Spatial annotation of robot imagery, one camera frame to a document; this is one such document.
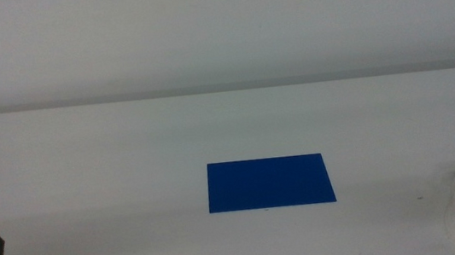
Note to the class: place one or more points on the blue rectangular mat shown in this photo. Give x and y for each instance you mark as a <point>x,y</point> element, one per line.
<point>268,183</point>

